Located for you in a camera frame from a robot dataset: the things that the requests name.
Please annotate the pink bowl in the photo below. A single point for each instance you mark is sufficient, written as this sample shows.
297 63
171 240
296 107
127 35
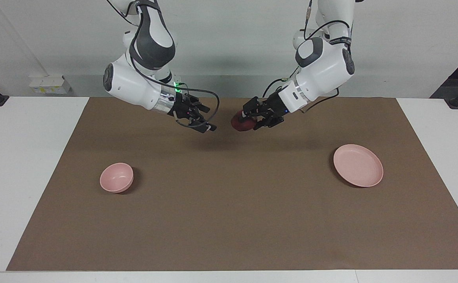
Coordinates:
115 179

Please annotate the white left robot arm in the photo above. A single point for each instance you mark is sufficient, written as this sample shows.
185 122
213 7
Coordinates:
323 67

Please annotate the white power box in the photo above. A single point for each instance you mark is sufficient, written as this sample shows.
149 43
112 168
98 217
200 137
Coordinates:
50 84

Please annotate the brown table mat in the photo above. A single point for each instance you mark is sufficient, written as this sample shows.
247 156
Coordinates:
229 196

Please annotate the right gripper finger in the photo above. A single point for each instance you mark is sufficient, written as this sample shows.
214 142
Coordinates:
203 126
199 107

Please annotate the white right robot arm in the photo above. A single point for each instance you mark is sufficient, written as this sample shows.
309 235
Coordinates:
134 84

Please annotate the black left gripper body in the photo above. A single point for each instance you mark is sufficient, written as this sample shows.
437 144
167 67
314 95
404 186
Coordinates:
274 106

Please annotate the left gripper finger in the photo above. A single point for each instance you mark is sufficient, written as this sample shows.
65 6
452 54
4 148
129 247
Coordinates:
250 106
268 124

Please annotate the red apple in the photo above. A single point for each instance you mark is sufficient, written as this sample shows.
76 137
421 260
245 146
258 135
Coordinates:
241 122

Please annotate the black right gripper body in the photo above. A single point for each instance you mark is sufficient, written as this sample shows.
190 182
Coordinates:
181 107

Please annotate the pink plate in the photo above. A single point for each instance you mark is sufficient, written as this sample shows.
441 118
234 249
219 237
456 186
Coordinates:
358 165

